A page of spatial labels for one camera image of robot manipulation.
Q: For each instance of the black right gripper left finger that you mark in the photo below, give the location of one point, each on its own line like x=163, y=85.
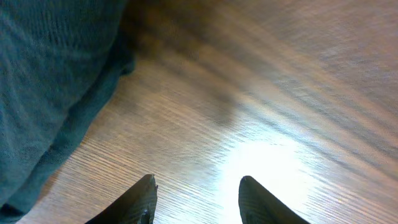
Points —
x=135, y=206

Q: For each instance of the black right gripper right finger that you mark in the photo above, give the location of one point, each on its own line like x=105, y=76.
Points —
x=258, y=206

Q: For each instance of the black printed t-shirt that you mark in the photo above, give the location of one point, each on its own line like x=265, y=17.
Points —
x=61, y=61

